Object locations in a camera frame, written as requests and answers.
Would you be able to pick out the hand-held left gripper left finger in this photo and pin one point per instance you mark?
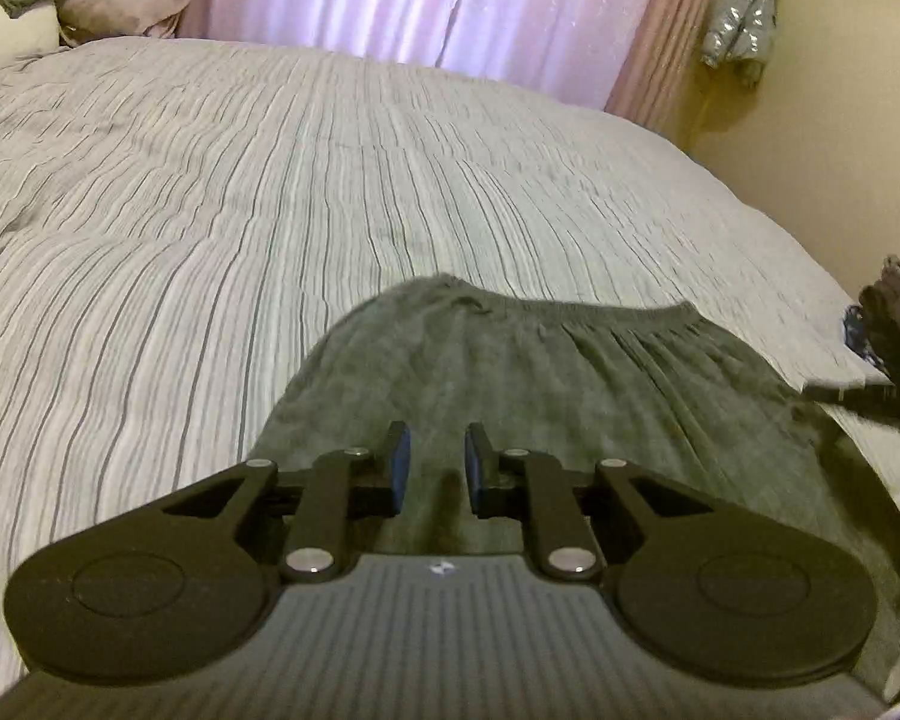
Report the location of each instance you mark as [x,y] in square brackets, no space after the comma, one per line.
[399,472]

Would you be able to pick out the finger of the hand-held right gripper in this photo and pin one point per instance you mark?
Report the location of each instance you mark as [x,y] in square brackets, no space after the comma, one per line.
[855,394]

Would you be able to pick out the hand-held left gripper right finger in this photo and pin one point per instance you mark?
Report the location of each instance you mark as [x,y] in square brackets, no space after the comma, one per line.
[476,472]

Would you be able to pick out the grey shorts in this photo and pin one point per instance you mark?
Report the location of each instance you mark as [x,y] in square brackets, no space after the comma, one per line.
[570,390]

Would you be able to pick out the striped grey bed cover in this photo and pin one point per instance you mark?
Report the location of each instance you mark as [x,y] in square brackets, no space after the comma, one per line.
[270,202]

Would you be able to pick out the pink drape curtain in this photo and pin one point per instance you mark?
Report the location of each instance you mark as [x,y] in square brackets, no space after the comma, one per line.
[660,37]

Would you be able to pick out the sheer pale curtain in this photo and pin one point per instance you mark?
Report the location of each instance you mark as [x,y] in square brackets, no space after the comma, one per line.
[435,7]

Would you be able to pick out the white quilted headboard cushion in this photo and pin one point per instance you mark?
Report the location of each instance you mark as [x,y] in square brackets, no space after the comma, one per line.
[7,34]

